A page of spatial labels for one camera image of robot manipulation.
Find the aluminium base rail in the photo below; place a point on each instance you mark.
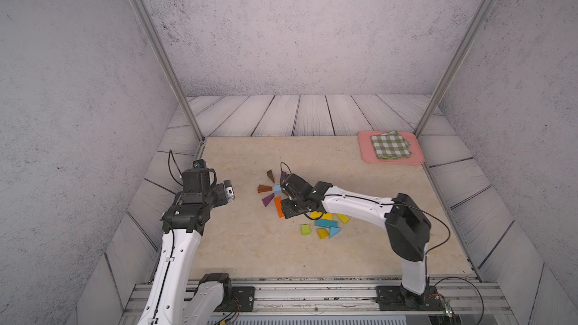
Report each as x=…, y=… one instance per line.
x=451, y=300

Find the brown small wooden block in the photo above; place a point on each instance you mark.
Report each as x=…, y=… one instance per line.
x=264, y=188

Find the yellow long wooden block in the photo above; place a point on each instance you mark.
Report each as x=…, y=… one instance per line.
x=321, y=216

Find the right aluminium frame post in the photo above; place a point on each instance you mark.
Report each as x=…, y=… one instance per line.
x=476, y=23

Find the pink tray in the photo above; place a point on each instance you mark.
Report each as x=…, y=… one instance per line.
x=368, y=154

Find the purple rectangular wooden block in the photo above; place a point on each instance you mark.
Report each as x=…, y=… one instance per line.
x=267, y=200

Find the teal long wooden block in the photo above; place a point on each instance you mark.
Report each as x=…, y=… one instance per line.
x=324, y=223

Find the lime green long block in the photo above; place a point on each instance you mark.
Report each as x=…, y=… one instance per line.
x=343, y=218

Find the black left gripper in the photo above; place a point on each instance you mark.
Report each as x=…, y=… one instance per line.
x=222, y=196

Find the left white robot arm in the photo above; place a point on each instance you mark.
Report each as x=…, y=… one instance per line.
x=166, y=301

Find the green checkered cloth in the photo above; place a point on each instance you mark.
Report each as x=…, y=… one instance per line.
x=391, y=145

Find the green small cube block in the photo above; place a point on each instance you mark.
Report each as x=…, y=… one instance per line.
x=305, y=230

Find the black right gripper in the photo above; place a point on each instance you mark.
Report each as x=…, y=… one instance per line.
x=287, y=211

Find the yellow small cube block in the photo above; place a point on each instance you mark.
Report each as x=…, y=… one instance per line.
x=323, y=233

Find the orange long wooden block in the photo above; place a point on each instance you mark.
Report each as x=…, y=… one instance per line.
x=278, y=206

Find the aluminium frame post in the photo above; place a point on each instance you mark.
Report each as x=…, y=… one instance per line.
x=162, y=57
x=476, y=23

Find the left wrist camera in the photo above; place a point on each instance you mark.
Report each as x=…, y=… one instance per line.
x=199, y=165

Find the left aluminium frame post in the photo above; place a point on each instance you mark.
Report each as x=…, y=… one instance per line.
x=162, y=57

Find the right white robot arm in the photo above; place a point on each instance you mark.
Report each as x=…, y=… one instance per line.
x=406, y=224

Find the light blue triangle block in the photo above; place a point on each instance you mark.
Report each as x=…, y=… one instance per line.
x=334, y=231

